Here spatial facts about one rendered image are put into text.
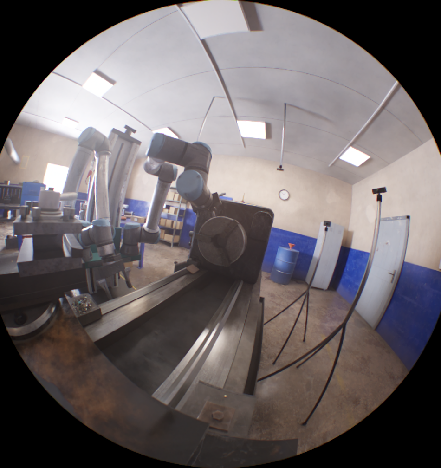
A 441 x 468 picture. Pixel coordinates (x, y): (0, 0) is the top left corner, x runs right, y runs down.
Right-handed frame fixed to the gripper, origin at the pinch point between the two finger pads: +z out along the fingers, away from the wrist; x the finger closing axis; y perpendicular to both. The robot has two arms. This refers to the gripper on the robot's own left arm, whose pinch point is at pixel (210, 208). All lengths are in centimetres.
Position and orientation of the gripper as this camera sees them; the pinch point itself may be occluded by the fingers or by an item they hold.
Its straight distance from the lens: 75.2
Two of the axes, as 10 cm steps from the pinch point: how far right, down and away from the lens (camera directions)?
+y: 3.1, 9.5, -1.1
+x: 9.4, -3.2, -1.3
